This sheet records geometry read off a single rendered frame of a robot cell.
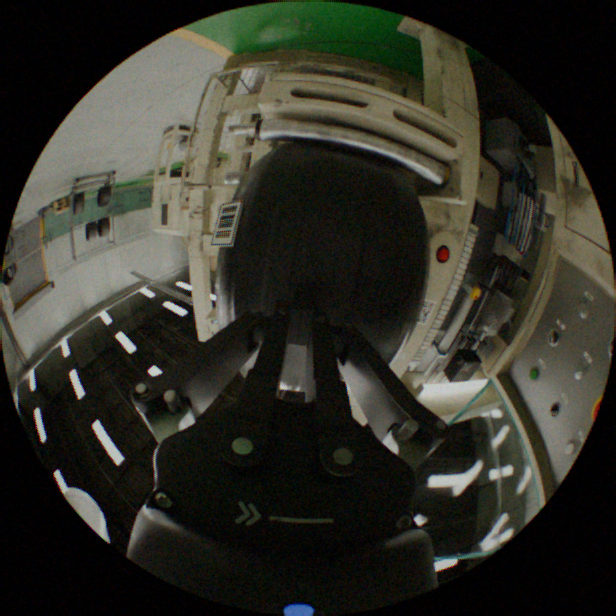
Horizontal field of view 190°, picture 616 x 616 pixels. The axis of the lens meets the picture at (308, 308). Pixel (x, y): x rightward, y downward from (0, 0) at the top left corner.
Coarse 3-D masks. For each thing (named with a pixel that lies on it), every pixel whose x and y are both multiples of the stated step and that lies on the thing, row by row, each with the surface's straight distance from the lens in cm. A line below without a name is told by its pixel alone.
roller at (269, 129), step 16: (256, 128) 37; (272, 128) 36; (288, 128) 35; (304, 128) 35; (320, 128) 35; (336, 128) 35; (320, 144) 36; (336, 144) 35; (352, 144) 35; (368, 144) 35; (384, 144) 36; (400, 144) 39; (384, 160) 37; (400, 160) 37; (416, 160) 38; (432, 160) 40; (432, 176) 40
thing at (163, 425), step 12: (168, 396) 8; (168, 408) 8; (180, 408) 8; (144, 420) 9; (156, 420) 8; (168, 420) 8; (180, 420) 8; (192, 420) 9; (156, 432) 8; (168, 432) 8
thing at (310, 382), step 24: (312, 336) 11; (312, 360) 10; (336, 360) 10; (312, 384) 8; (336, 384) 8; (336, 408) 7; (336, 432) 6; (336, 456) 5; (360, 456) 6; (336, 480) 6
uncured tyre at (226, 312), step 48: (288, 144) 36; (240, 192) 29; (288, 192) 24; (336, 192) 25; (384, 192) 28; (240, 240) 23; (288, 240) 22; (336, 240) 22; (384, 240) 24; (240, 288) 23; (288, 288) 22; (336, 288) 22; (384, 288) 23; (384, 336) 26; (288, 384) 34
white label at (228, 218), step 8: (240, 200) 26; (224, 208) 27; (232, 208) 26; (240, 208) 25; (224, 216) 26; (232, 216) 25; (216, 224) 27; (224, 224) 26; (232, 224) 25; (216, 232) 26; (224, 232) 25; (232, 232) 24; (216, 240) 26; (224, 240) 25; (232, 240) 24
